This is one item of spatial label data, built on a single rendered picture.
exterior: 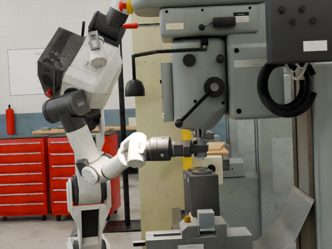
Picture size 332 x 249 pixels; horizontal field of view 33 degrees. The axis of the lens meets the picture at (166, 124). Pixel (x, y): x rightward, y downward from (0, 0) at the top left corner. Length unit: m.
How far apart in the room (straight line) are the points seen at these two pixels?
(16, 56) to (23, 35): 0.42
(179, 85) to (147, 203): 1.97
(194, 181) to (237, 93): 0.59
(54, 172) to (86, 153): 4.54
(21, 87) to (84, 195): 8.86
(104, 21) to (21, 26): 9.06
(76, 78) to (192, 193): 0.68
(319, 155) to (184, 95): 0.50
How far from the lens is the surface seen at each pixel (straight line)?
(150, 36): 3.78
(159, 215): 3.85
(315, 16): 1.74
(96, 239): 2.78
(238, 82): 1.94
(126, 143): 2.12
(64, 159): 6.71
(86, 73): 2.29
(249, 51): 1.95
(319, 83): 1.94
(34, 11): 11.45
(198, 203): 2.41
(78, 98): 2.22
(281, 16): 1.72
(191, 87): 1.95
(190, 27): 1.94
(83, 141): 2.23
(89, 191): 2.62
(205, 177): 2.40
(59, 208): 6.82
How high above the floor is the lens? 1.44
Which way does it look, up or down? 3 degrees down
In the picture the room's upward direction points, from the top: 3 degrees counter-clockwise
